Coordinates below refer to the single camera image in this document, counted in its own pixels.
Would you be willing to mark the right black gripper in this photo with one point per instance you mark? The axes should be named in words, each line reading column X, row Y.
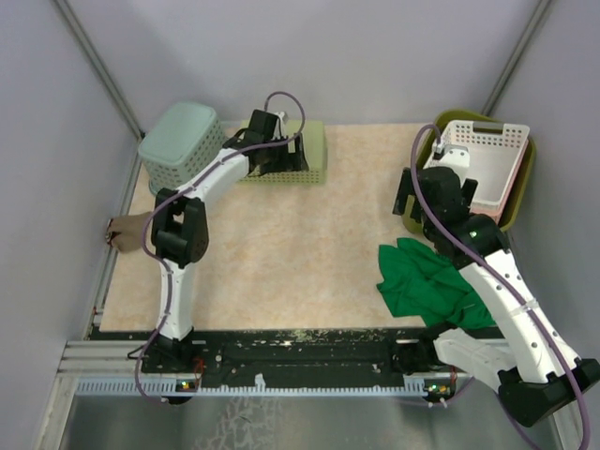
column 404, row 191

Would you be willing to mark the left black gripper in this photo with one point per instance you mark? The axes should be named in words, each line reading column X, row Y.
column 291, row 161

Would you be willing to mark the light green shallow basket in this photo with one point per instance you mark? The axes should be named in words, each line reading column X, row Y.
column 316, row 154

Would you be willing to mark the pink perforated basket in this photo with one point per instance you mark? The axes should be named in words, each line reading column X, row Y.
column 494, row 165

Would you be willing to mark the white perforated basket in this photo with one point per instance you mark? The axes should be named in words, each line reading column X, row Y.
column 459, row 137

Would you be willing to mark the teal perforated plastic basket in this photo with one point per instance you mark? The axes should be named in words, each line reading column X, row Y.
column 180, row 145

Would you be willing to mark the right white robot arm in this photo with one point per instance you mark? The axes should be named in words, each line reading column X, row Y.
column 540, row 373

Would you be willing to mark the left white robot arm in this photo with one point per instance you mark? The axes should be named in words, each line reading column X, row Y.
column 178, row 226

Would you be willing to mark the green cloth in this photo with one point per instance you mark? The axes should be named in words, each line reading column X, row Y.
column 418, row 282

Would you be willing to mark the brown cloth pouch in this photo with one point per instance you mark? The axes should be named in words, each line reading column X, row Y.
column 124, row 233

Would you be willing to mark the right aluminium frame post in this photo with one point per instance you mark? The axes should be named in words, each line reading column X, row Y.
column 532, row 28

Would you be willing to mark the aluminium frame post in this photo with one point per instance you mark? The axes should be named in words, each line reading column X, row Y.
column 532, row 28
column 99, row 67

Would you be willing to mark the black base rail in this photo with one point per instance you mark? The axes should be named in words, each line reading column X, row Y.
column 292, row 358

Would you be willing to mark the white slotted cable duct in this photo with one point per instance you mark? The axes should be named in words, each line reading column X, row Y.
column 413, row 387

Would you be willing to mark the left aluminium frame post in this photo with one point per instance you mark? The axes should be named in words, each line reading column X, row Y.
column 99, row 67

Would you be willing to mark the aluminium extrusion rail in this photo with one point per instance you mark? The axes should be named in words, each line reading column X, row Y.
column 98, row 357

